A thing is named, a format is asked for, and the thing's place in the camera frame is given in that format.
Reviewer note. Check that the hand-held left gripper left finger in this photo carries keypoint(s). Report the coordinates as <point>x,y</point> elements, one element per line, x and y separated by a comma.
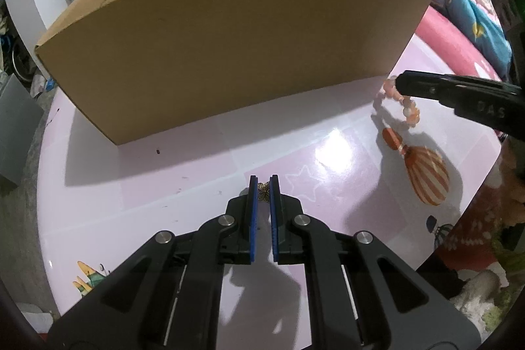
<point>253,218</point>

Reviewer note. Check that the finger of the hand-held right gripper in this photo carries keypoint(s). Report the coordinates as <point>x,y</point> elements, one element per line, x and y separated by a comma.
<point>430,87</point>

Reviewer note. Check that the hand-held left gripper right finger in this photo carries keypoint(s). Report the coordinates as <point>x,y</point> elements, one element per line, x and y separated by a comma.
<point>274,218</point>

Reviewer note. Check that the brass butterfly charm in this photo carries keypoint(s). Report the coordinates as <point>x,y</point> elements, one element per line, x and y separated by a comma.
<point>263,192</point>

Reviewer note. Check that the brown cardboard box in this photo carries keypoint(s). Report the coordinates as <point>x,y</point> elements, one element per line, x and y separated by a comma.
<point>229,54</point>

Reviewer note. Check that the blue patterned blanket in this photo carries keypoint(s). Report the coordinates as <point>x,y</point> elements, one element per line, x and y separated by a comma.
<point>463,13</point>

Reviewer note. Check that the dark cloth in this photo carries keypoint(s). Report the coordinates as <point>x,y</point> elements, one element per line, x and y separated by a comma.
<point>510,5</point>

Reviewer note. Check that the green white plush toy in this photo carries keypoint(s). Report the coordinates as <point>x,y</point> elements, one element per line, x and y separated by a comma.
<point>510,255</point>

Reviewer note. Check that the bicycle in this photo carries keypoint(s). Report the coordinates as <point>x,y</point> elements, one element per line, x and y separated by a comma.
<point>18,61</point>

